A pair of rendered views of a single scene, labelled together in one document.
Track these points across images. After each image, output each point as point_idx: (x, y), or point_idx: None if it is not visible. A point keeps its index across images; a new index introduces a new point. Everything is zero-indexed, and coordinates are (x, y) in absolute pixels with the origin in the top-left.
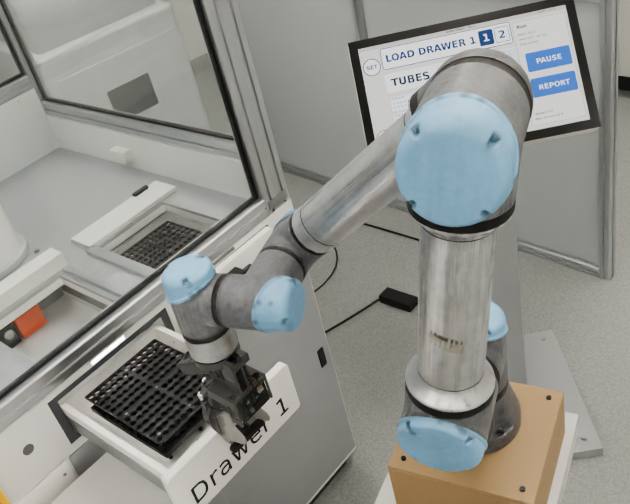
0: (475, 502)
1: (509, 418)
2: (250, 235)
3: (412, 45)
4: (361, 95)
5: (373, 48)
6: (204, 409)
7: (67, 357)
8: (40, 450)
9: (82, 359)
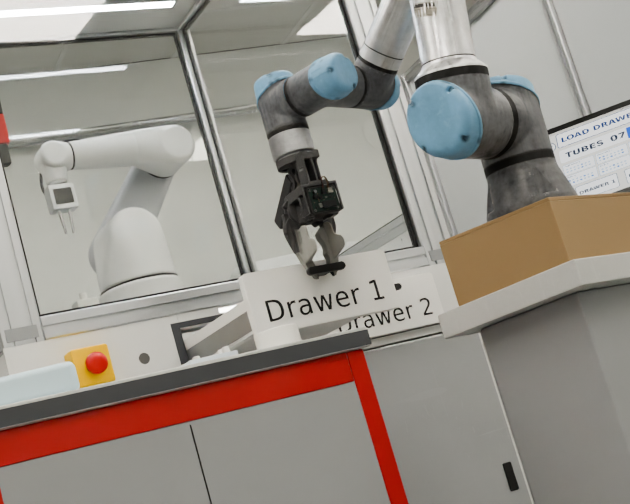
0: (509, 235)
1: (552, 181)
2: (406, 275)
3: (587, 125)
4: None
5: (549, 136)
6: (284, 221)
7: (196, 290)
8: (155, 367)
9: (210, 300)
